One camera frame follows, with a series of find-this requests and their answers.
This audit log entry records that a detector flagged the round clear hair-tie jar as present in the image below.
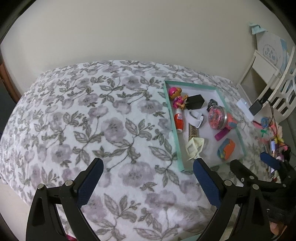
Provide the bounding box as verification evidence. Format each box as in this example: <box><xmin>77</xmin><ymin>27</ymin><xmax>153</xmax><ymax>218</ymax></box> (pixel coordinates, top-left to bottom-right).
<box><xmin>208</xmin><ymin>105</ymin><xmax>227</xmax><ymax>130</ymax></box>

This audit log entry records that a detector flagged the dark grey power bank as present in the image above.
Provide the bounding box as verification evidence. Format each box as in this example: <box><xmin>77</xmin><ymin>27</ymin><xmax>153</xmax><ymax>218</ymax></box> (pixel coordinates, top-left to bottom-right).
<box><xmin>249</xmin><ymin>99</ymin><xmax>263</xmax><ymax>116</ymax></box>

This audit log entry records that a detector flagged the white rectangular device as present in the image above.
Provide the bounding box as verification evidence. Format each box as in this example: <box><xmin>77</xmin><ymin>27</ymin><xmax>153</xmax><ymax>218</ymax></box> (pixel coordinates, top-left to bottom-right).
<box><xmin>236</xmin><ymin>98</ymin><xmax>254</xmax><ymax>121</ymax></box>

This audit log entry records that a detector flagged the black power adapter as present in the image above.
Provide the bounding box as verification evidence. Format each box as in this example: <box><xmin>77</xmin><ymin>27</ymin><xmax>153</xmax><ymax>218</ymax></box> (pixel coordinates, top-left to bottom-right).
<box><xmin>185</xmin><ymin>94</ymin><xmax>205</xmax><ymax>110</ymax></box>

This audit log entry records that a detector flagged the dark wooden door frame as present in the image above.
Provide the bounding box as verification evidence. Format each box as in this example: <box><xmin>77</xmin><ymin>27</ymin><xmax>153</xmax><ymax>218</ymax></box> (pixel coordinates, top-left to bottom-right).
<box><xmin>0</xmin><ymin>62</ymin><xmax>21</xmax><ymax>103</ymax></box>

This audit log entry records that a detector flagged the coral pink eraser block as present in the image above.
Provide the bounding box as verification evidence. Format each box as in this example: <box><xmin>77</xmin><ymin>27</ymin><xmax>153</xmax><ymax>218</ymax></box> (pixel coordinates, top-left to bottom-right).
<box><xmin>225</xmin><ymin>113</ymin><xmax>238</xmax><ymax>130</ymax></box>

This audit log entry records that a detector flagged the pink dog toy figure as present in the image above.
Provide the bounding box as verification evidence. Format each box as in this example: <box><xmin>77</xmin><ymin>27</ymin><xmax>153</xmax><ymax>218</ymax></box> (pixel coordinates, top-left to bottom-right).
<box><xmin>168</xmin><ymin>87</ymin><xmax>189</xmax><ymax>110</ymax></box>

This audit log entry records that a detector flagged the teal cloth on shelf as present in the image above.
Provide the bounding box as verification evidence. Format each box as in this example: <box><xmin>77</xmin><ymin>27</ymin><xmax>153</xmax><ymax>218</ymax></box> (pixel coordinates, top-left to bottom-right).
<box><xmin>248</xmin><ymin>22</ymin><xmax>267</xmax><ymax>35</ymax></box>

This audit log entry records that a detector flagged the gold black patterned lighter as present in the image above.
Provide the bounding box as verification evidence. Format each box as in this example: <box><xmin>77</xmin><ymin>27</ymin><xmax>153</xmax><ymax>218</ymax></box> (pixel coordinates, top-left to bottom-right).
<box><xmin>188</xmin><ymin>124</ymin><xmax>199</xmax><ymax>141</ymax></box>

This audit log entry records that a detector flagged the round blue cartoon tin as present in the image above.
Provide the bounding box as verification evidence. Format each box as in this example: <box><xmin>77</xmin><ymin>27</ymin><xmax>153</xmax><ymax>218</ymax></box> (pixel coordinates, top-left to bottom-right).
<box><xmin>260</xmin><ymin>117</ymin><xmax>270</xmax><ymax>128</ymax></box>

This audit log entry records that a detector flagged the magenta lighter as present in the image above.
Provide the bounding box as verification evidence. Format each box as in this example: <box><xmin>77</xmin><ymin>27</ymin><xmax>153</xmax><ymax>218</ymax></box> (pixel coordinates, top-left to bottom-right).
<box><xmin>214</xmin><ymin>128</ymin><xmax>230</xmax><ymax>141</ymax></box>

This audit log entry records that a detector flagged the floral grey white blanket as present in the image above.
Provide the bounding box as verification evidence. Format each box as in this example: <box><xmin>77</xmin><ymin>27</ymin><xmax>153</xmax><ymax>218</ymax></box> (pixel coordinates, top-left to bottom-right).
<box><xmin>1</xmin><ymin>60</ymin><xmax>267</xmax><ymax>240</ymax></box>

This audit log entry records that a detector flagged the cream plastic toy frame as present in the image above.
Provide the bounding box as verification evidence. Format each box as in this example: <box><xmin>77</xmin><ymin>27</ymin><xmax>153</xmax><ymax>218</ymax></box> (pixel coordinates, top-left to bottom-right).
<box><xmin>185</xmin><ymin>137</ymin><xmax>205</xmax><ymax>160</ymax></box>

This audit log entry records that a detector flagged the red white small bottle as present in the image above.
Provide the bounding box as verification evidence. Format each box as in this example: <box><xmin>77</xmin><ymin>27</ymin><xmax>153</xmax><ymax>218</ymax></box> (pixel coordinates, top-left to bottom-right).
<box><xmin>174</xmin><ymin>108</ymin><xmax>184</xmax><ymax>133</ymax></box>

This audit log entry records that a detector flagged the white wooden shelf unit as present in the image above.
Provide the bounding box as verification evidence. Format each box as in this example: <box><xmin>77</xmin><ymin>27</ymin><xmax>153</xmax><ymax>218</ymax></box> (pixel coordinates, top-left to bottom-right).
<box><xmin>235</xmin><ymin>32</ymin><xmax>296</xmax><ymax>121</ymax></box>

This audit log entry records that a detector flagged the black cable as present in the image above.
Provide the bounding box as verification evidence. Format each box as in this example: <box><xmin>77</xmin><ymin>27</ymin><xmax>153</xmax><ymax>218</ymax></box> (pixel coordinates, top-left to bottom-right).
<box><xmin>262</xmin><ymin>87</ymin><xmax>278</xmax><ymax>130</ymax></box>

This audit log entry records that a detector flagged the black toy car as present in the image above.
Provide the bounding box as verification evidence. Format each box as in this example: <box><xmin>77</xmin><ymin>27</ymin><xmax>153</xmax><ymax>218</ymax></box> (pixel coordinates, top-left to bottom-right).
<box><xmin>207</xmin><ymin>99</ymin><xmax>218</xmax><ymax>112</ymax></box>

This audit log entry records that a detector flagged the green rimmed white tray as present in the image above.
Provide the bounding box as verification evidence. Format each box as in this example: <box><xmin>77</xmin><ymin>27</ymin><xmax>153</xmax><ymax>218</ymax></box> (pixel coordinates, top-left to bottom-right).
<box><xmin>164</xmin><ymin>81</ymin><xmax>246</xmax><ymax>172</ymax></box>

